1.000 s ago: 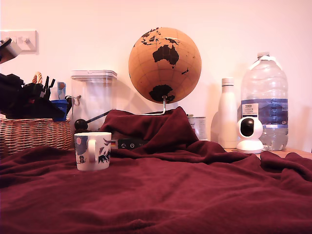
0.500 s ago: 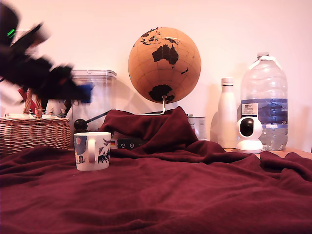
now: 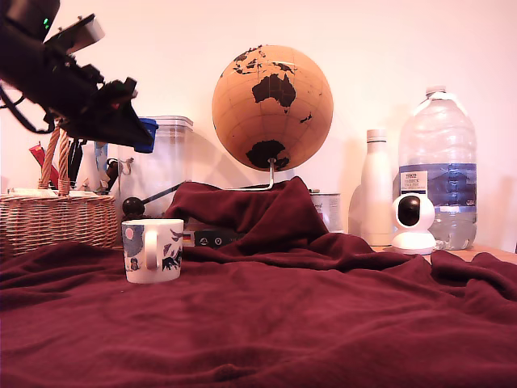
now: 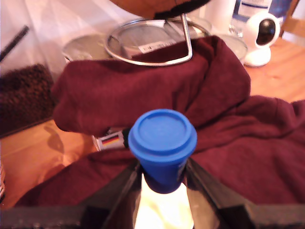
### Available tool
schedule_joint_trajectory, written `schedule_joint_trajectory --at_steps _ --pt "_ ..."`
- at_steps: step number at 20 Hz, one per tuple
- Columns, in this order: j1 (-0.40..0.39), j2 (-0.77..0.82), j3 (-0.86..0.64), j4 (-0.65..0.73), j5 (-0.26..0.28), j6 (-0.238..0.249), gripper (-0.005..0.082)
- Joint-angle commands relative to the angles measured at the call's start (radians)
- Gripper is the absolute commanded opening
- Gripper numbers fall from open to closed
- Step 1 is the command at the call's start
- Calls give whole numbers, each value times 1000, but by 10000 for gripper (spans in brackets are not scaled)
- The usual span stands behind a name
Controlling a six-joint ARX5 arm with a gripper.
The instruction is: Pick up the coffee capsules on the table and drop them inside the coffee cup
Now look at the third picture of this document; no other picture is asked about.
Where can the blue coffee capsule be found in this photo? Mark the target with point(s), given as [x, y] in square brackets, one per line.
[150, 127]

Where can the blue and white packet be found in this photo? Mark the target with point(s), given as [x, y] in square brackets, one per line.
[101, 159]

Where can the clear plastic storage container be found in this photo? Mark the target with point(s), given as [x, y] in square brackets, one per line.
[169, 161]

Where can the black round knob tool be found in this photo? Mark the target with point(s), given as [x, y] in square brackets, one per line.
[133, 207]

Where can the red packet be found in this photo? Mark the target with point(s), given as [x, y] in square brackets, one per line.
[37, 155]

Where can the white paper sheet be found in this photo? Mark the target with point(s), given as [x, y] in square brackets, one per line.
[34, 192]

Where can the white mug with blue animals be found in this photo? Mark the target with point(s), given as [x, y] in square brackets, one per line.
[133, 246]

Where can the box with flag print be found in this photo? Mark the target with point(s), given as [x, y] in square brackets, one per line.
[187, 239]

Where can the black box with white icons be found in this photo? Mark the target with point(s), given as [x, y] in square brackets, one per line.
[208, 240]

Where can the cork globe on metal stand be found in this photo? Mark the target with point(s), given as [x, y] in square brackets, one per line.
[273, 121]

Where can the metal tin can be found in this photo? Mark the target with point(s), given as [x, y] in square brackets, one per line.
[331, 210]

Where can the dark red fleece blanket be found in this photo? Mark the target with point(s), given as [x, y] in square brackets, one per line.
[258, 323]

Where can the white insulated bottle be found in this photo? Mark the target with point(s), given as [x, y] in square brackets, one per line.
[375, 194]

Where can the large clear water bottle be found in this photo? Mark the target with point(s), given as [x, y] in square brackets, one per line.
[438, 141]

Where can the pale grey camera box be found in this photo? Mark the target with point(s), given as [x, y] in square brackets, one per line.
[87, 34]

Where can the small white round camera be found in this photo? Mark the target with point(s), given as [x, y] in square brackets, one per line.
[413, 242]

